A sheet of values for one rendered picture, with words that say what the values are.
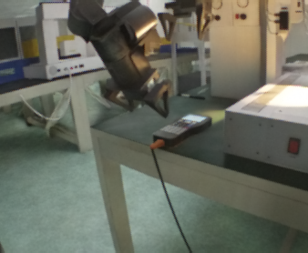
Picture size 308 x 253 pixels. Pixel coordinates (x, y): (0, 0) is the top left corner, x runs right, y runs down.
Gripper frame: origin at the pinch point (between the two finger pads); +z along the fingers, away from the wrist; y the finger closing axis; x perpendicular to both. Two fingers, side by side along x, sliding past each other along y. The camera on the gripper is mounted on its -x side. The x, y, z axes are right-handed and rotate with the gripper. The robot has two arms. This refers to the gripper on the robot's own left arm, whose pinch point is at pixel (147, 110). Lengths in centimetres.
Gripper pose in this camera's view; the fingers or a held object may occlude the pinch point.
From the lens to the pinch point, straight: 53.4
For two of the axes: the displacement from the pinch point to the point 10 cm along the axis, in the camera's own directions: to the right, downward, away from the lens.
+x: -5.1, 7.3, -4.4
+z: 3.8, 6.6, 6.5
